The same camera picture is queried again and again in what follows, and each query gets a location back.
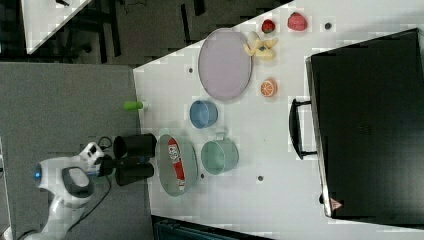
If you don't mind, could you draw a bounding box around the white side table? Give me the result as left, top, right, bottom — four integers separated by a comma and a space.
20, 0, 92, 54

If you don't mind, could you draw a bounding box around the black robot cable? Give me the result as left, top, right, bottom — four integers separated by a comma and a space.
16, 135, 114, 240

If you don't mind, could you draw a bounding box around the black cylinder upper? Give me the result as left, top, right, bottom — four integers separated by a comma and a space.
113, 133, 157, 159

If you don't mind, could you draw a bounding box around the red plush ketchup bottle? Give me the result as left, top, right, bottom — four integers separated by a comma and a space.
168, 138, 185, 191

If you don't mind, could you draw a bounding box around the black toaster oven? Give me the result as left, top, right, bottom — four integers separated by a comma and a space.
305, 28, 424, 229

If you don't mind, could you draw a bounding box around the strawberry toy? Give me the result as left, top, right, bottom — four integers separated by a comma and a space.
261, 19, 275, 34

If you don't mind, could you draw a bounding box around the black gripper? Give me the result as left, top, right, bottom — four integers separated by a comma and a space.
94, 155, 149, 176

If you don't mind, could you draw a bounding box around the peeled banana toy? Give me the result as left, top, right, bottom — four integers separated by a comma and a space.
243, 32, 278, 61

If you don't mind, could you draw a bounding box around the orange slice toy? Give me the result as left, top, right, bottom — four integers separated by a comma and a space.
260, 79, 278, 97

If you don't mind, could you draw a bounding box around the lilac round plate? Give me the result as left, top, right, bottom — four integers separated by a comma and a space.
198, 28, 252, 101

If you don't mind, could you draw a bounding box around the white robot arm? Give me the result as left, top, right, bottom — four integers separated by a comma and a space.
19, 142, 147, 240

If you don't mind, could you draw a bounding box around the pink plush toy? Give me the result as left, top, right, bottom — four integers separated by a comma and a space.
287, 12, 308, 31

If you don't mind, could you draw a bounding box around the blue bowl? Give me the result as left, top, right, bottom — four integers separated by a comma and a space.
189, 100, 218, 129

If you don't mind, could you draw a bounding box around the green mug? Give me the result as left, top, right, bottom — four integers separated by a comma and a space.
201, 132, 239, 175

